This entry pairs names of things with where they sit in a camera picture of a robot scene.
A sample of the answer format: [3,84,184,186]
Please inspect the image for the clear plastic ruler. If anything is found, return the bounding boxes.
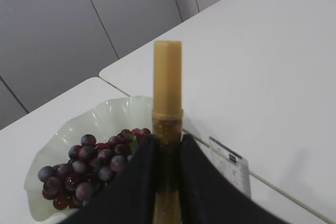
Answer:
[209,136,251,199]

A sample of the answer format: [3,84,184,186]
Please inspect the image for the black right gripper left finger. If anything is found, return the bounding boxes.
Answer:
[61,134,159,224]

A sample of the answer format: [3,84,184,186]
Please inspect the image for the purple artificial grape bunch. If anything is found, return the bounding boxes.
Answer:
[37,128,151,211]

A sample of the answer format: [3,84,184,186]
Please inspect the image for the gold glitter glue pen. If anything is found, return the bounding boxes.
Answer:
[152,41,183,223]

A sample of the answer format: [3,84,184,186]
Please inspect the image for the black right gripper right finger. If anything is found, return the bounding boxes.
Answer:
[180,134,285,224]

